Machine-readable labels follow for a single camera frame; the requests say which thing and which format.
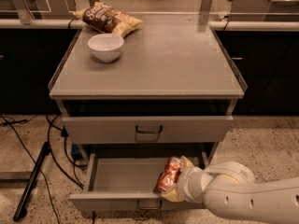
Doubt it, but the black bar on floor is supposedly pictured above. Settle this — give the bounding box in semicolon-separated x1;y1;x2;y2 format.
13;142;50;222

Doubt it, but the white bowl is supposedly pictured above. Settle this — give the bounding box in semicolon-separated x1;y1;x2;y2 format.
88;34;124;63

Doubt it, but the brown chip bag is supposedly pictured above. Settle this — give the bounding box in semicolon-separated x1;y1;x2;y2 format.
74;2;144;37

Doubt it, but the white horizontal rail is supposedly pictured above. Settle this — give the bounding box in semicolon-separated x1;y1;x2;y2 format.
0;19;299;32

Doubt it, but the closed top drawer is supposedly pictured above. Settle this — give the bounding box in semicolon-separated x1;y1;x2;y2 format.
63;116;233;144

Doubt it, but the black floor cable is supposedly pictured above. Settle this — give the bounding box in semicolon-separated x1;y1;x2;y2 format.
0;114;62;224

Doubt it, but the open middle drawer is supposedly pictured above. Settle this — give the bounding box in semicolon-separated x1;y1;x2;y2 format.
70;153;206;212

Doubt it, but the grey drawer cabinet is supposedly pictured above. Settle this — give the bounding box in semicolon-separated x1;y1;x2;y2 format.
50;14;246;158

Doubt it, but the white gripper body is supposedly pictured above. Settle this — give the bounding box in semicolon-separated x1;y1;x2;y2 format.
177;167;213;203

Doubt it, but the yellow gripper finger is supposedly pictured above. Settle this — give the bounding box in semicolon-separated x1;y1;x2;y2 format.
162;186;183;203
180;156;193;172

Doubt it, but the blue power strip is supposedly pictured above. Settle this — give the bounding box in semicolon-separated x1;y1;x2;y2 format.
71;144;82;159

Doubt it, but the red coke can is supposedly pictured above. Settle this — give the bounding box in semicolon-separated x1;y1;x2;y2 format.
157;157;181;191

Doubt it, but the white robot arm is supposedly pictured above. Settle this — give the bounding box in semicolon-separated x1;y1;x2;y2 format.
157;156;299;224

